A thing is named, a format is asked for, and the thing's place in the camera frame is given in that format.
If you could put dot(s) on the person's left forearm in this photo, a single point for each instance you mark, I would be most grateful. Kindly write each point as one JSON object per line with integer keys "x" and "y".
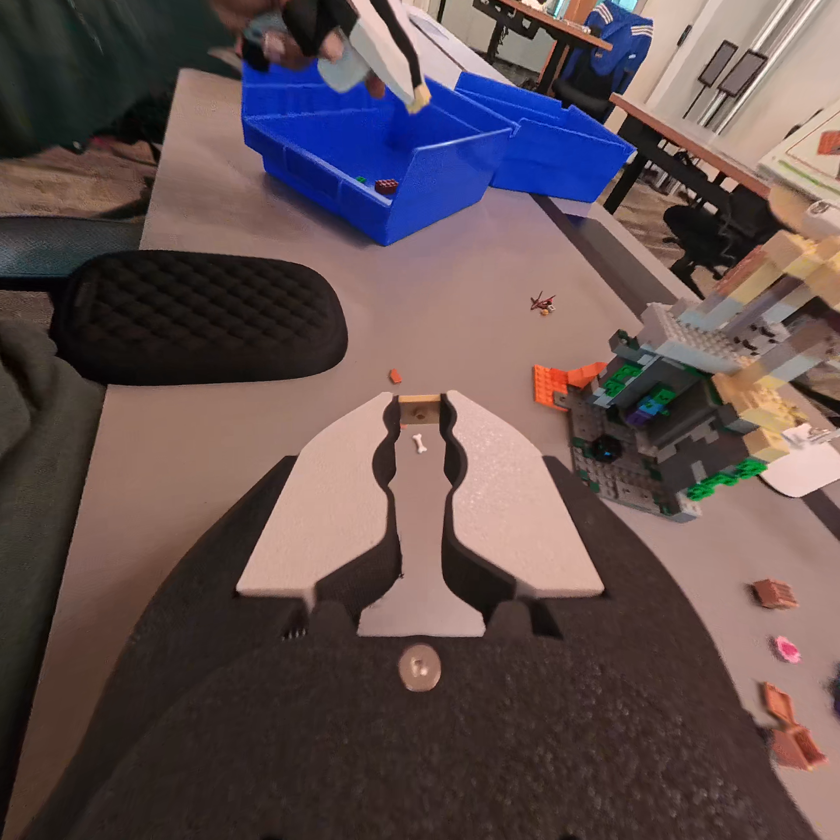
{"x": 98, "y": 65}

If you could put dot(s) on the tan small toy brick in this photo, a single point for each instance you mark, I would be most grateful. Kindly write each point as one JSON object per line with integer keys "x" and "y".
{"x": 420, "y": 98}
{"x": 420, "y": 410}

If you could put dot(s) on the blue striped jacket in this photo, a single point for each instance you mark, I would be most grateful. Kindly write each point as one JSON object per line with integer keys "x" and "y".
{"x": 610, "y": 46}

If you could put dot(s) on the grey desk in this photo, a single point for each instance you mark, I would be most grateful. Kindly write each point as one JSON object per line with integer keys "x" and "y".
{"x": 459, "y": 295}

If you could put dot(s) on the pink toy flower piece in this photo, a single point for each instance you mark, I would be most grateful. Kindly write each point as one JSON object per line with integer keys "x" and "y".
{"x": 785, "y": 648}

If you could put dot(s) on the blue storage bin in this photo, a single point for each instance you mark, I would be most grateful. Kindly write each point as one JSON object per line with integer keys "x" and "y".
{"x": 558, "y": 157}
{"x": 328, "y": 144}

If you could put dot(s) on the brown toy cube block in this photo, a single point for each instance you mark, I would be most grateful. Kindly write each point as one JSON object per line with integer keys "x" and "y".
{"x": 774, "y": 594}

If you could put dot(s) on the brown toy brick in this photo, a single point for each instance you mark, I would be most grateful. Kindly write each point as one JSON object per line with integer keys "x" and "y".
{"x": 386, "y": 187}

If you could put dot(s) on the orange toy brick plate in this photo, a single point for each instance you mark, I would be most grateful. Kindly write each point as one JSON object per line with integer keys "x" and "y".
{"x": 551, "y": 384}

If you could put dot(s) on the toy brick tower model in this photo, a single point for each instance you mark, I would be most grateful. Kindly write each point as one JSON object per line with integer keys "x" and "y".
{"x": 656, "y": 407}

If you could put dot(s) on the wooden office table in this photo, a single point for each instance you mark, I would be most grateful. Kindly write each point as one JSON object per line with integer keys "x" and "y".
{"x": 551, "y": 26}
{"x": 689, "y": 128}

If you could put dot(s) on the brown toy chest piece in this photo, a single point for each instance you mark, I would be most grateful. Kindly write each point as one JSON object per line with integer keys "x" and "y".
{"x": 797, "y": 748}

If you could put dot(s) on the person's left hand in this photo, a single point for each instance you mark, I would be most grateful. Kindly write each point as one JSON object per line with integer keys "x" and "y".
{"x": 282, "y": 49}

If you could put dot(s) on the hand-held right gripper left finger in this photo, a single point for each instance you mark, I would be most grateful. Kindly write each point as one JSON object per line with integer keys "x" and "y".
{"x": 315, "y": 525}

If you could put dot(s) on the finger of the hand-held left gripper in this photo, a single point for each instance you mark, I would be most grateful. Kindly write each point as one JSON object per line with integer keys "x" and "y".
{"x": 380, "y": 52}

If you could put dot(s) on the white toy bone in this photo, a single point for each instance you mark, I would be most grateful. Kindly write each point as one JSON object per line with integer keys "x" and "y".
{"x": 420, "y": 443}

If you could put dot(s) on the black office chair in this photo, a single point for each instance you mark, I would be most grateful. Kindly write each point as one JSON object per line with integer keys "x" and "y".
{"x": 715, "y": 229}

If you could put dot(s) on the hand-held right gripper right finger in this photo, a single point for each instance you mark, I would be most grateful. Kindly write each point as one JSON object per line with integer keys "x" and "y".
{"x": 518, "y": 525}

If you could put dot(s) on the small dark red toy piece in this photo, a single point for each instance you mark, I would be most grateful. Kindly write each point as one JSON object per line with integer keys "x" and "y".
{"x": 543, "y": 303}

